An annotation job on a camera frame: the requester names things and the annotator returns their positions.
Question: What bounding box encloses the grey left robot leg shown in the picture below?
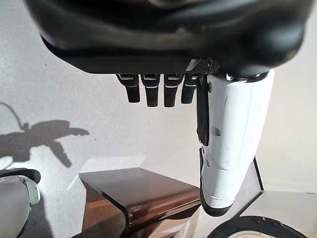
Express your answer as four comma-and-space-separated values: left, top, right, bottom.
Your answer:
0, 168, 42, 238

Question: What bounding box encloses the round glass washing machine door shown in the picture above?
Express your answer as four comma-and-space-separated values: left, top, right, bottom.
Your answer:
207, 215, 309, 238

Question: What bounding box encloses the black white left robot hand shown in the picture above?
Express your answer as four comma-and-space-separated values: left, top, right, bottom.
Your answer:
23, 0, 312, 218

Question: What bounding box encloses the brown transparent acrylic stool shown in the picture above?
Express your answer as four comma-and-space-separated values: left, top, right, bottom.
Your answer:
78, 167, 203, 238

